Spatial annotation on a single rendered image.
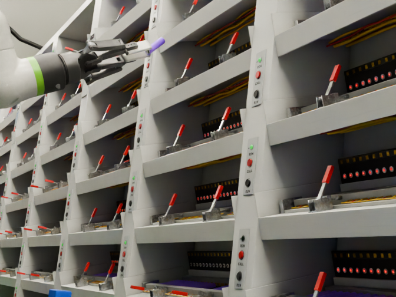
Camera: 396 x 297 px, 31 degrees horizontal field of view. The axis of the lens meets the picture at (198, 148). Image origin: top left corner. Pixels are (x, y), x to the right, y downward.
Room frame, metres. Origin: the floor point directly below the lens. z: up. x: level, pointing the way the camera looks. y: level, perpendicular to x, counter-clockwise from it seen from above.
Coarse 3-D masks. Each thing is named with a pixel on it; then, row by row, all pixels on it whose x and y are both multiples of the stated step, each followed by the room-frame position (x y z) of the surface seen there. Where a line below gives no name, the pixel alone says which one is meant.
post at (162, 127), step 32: (160, 0) 2.07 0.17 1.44; (192, 0) 2.10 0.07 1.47; (160, 64) 2.06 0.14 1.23; (192, 64) 2.11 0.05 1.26; (160, 128) 2.07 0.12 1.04; (192, 128) 2.12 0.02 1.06; (128, 192) 2.13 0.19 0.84; (160, 192) 2.09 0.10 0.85; (192, 192) 2.13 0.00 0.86; (128, 224) 2.10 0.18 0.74; (128, 256) 2.07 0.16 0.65; (160, 256) 2.09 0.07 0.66
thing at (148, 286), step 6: (150, 288) 2.02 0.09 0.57; (168, 288) 1.91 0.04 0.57; (174, 288) 1.87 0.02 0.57; (180, 288) 1.84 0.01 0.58; (186, 288) 1.81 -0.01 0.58; (192, 288) 1.79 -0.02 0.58; (198, 288) 1.77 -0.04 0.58; (168, 294) 1.87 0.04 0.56; (192, 294) 1.77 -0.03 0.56; (198, 294) 1.75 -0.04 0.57; (216, 294) 1.66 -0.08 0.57; (222, 294) 1.63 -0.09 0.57
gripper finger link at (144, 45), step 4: (144, 40) 1.69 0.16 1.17; (140, 44) 1.68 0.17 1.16; (144, 44) 1.68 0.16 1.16; (148, 44) 1.69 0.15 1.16; (140, 48) 1.67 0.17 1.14; (144, 48) 1.68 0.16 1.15; (148, 48) 1.68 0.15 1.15; (128, 52) 1.66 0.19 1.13; (132, 52) 1.66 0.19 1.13; (136, 52) 1.67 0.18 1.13
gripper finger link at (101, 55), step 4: (124, 48) 1.65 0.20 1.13; (96, 52) 1.63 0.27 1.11; (100, 52) 1.64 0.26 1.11; (104, 52) 1.64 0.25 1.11; (108, 52) 1.64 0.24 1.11; (112, 52) 1.64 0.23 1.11; (116, 52) 1.64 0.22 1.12; (120, 52) 1.65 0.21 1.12; (124, 52) 1.65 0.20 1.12; (96, 56) 1.64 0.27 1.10; (100, 56) 1.63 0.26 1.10; (104, 56) 1.63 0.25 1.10; (108, 56) 1.64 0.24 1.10; (112, 56) 1.64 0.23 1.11; (92, 60) 1.62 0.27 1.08; (96, 60) 1.62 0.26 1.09; (100, 60) 1.63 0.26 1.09; (88, 64) 1.62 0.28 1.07; (92, 64) 1.63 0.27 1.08
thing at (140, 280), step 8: (152, 272) 2.08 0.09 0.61; (160, 272) 2.09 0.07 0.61; (168, 272) 2.10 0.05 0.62; (176, 272) 2.12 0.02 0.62; (192, 272) 2.08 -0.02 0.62; (200, 272) 2.03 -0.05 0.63; (208, 272) 1.98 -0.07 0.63; (216, 272) 1.94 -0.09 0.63; (224, 272) 1.90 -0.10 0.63; (128, 280) 2.05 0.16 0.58; (136, 280) 2.06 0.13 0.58; (144, 280) 2.07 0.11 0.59; (152, 280) 2.07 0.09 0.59; (160, 280) 2.10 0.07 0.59; (168, 280) 2.11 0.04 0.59; (128, 288) 2.06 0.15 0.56; (224, 288) 1.50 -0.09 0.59; (128, 296) 2.03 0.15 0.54; (136, 296) 2.00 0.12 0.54; (144, 296) 1.97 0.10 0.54; (168, 296) 1.89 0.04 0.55; (224, 296) 1.50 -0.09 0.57
